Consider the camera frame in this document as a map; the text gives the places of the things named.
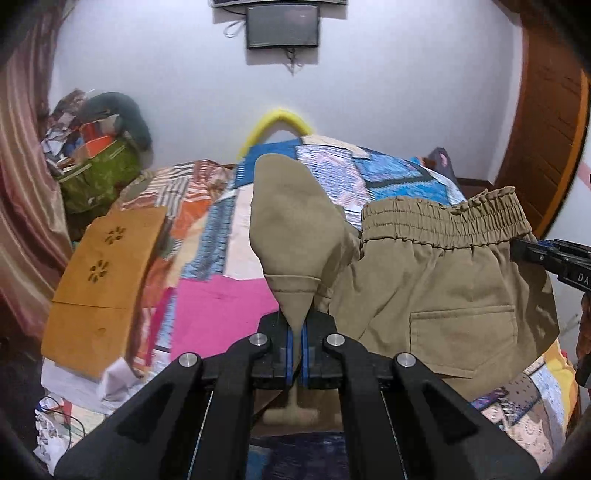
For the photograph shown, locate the green storage bag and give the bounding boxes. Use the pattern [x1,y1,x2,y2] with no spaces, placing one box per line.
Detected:
[57,140,140,214]

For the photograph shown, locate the yellow curved pillow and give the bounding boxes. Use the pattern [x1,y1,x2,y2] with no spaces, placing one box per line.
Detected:
[236,108,314,160]

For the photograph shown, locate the folded pink garment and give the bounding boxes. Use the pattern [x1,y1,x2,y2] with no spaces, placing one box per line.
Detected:
[146,275,279,363]

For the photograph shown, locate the striped orange blanket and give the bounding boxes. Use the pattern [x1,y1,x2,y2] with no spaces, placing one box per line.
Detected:
[110,159,235,261]

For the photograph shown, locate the wooden lap desk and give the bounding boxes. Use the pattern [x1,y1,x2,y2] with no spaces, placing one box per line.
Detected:
[41,207,166,380]

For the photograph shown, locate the blue patchwork bed quilt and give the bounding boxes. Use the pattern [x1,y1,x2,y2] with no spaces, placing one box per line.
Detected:
[137,135,577,468]

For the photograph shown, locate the striped pink curtain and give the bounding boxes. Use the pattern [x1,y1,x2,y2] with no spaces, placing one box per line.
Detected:
[1,4,72,339]

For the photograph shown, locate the olive khaki pants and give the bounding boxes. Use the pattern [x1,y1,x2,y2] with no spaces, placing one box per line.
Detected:
[249,154,559,400]

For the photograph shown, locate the small wall monitor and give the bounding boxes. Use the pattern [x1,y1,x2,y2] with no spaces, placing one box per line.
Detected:
[245,3,320,49]

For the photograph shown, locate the grey plush toy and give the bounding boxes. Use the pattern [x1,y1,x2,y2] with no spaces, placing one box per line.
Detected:
[76,92,152,151]

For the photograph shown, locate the brown wooden door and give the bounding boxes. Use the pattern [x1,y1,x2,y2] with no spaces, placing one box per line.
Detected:
[496,1,590,238]

